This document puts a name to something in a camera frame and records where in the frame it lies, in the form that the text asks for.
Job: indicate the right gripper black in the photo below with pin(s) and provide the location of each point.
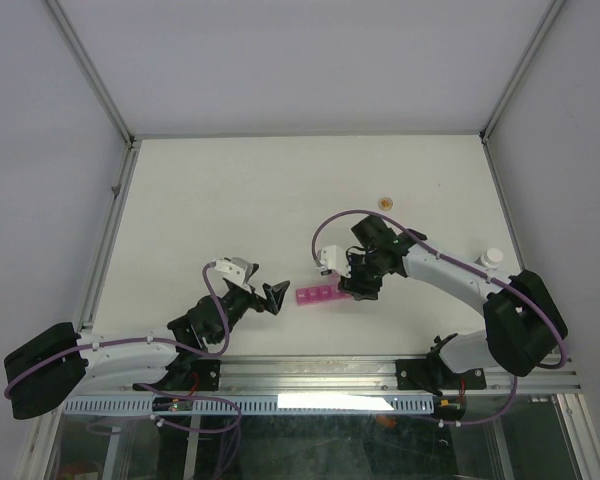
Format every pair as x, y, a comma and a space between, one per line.
357, 288

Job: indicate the right aluminium frame post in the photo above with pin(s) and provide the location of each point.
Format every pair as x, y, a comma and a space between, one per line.
541, 33

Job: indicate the pink weekly pill organizer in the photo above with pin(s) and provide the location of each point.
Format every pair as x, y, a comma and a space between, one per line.
319, 294

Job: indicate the left aluminium frame post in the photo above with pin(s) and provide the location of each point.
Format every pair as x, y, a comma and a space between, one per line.
70, 36

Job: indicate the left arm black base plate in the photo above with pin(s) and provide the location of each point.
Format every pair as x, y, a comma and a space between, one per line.
202, 374

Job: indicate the grey slotted cable duct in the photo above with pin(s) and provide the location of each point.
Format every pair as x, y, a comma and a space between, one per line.
333, 403

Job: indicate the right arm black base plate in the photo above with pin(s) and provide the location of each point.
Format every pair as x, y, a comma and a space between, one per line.
435, 378

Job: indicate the aluminium mounting rail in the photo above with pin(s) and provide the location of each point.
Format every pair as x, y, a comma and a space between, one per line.
364, 375

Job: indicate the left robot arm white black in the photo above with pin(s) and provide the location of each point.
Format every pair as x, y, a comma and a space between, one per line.
62, 362

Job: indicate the aluminium frame post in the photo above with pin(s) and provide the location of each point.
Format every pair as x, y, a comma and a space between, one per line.
70, 36
541, 33

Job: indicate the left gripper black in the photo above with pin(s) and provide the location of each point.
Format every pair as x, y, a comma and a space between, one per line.
273, 295

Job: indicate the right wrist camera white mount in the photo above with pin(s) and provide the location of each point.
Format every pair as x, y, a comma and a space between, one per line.
333, 260

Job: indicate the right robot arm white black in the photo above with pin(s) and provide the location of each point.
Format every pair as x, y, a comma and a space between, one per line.
521, 322

